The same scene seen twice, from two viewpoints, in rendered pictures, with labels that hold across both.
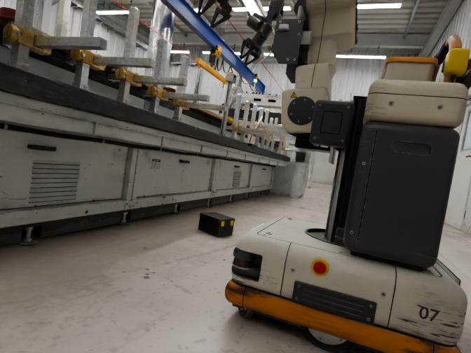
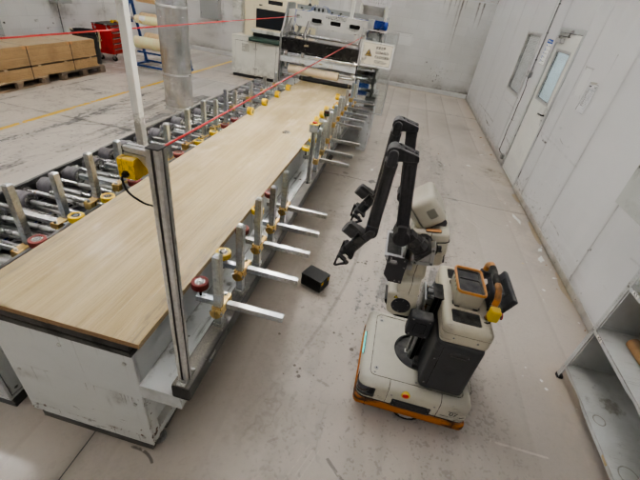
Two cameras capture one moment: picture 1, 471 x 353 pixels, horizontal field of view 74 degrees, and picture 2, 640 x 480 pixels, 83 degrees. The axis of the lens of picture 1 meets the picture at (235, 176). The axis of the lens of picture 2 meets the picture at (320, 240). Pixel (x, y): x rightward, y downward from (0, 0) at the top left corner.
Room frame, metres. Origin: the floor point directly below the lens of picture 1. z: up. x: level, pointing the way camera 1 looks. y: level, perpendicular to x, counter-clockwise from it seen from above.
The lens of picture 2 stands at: (-0.22, 0.60, 2.09)
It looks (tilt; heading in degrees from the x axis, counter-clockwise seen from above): 34 degrees down; 348
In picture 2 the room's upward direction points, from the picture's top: 9 degrees clockwise
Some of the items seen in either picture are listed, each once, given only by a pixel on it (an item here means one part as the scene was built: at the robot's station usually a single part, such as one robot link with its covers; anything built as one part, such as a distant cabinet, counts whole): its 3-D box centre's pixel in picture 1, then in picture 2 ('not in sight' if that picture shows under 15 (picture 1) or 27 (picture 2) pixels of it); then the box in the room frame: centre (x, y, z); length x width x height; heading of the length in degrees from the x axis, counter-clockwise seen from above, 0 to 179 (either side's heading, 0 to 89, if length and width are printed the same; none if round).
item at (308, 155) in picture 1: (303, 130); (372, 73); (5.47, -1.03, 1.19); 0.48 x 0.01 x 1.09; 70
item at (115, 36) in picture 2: not in sight; (111, 40); (10.65, 4.30, 0.41); 0.76 x 0.48 x 0.81; 167
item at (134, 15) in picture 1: (127, 59); (257, 234); (1.51, 0.59, 0.91); 0.04 x 0.04 x 0.48; 70
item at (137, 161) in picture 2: not in sight; (164, 284); (0.76, 0.90, 1.20); 0.15 x 0.12 x 1.00; 160
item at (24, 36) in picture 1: (28, 40); (221, 305); (1.06, 0.75, 0.80); 0.14 x 0.06 x 0.05; 160
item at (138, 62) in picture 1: (108, 61); (258, 271); (1.28, 0.58, 0.83); 0.43 x 0.03 x 0.04; 70
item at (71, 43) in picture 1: (51, 43); (239, 307); (1.05, 0.66, 0.80); 0.43 x 0.03 x 0.04; 70
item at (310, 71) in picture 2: not in sight; (326, 74); (5.79, -0.39, 1.05); 1.43 x 0.12 x 0.12; 70
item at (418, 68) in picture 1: (404, 84); (467, 287); (1.14, -0.54, 0.87); 0.23 x 0.15 x 0.11; 160
